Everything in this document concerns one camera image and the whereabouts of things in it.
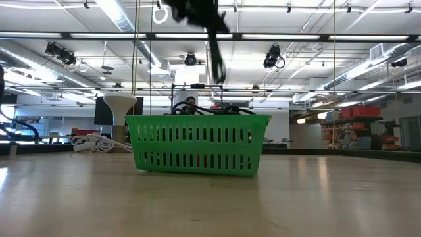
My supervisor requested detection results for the green plastic basket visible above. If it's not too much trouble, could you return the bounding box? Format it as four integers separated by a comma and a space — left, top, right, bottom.
125, 113, 273, 178

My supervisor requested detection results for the black monitor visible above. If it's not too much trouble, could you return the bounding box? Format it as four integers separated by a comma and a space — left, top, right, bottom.
93, 95, 145, 126

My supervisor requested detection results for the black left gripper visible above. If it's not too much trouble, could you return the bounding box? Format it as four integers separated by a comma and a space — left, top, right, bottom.
162, 0, 231, 36

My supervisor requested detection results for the black overhead light bar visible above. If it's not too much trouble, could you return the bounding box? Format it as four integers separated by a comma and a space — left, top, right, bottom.
0, 30, 421, 42

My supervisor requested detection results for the black ceiling camera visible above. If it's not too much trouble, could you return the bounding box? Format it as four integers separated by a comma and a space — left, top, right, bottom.
44, 41, 78, 66
262, 43, 286, 70
183, 51, 198, 67
390, 57, 409, 68

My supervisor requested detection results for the shelf with red bins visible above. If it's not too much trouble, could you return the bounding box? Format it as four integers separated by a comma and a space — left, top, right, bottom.
321, 105, 402, 151

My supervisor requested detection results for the person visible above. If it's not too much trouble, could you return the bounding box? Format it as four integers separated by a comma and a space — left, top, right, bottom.
184, 95, 198, 115

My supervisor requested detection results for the red box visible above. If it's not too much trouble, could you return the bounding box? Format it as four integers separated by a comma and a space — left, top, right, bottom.
70, 128, 99, 137

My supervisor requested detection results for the white mushroom lamp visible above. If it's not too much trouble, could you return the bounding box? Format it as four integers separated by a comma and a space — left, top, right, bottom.
103, 91, 138, 145

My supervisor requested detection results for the white lamp cord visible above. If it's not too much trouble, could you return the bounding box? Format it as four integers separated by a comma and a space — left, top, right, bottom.
70, 132, 134, 154

